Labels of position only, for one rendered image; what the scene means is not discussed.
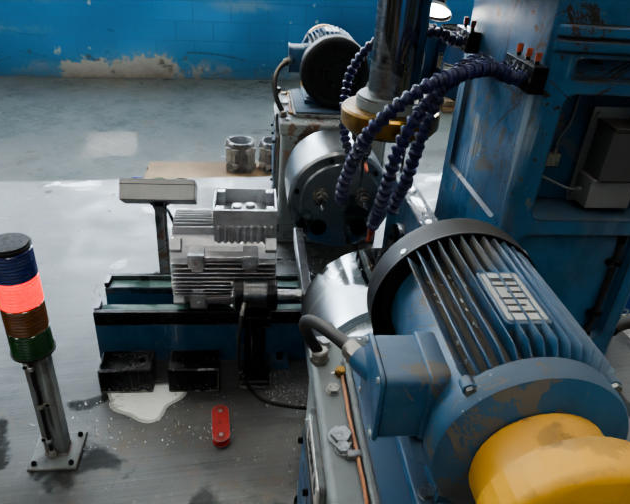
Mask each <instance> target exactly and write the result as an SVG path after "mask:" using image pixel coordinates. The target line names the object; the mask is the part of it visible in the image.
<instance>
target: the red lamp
mask: <svg viewBox="0 0 630 504"><path fill-rule="evenodd" d="M43 299H44V294H43V289H42V285H41V280H40V276H39V271H38V274H37V275H36V276H35V277H34V278H33V279H32V280H30V281H28V282H26V283H23V284H20V285H15V286H1V285H0V309H1V310H2V311H5V312H10V313H19V312H24V311H28V310H31V309H33V308H35V307H37V306H38V305H39V304H41V302H42V301H43Z"/></svg>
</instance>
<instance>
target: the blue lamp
mask: <svg viewBox="0 0 630 504"><path fill-rule="evenodd" d="M37 274H38V266H37V262H36V257H35V253H34V248H33V243H32V245H31V246H30V247H29V248H28V249H27V250H26V251H24V252H23V253H21V254H18V255H15V256H11V257H0V285H1V286H15V285H20V284H23V283H26V282H28V281H30V280H32V279H33V278H34V277H35V276H36V275H37Z"/></svg>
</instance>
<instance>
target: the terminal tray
mask: <svg viewBox="0 0 630 504"><path fill-rule="evenodd" d="M220 189H223V191H219V190H220ZM268 190H271V191H272V192H268ZM218 206H221V207H222V208H217V207H218ZM269 207H273V209H269ZM213 230H214V241H215V242H217V243H218V244H220V243H221V242H224V244H227V242H230V243H231V244H233V243H234V242H237V244H240V242H243V243H244V244H246V243H247V242H250V244H253V243H254V242H256V243H257V244H260V242H263V244H265V239H266V238H276V230H277V200H276V189H249V188H215V196H214V203H213Z"/></svg>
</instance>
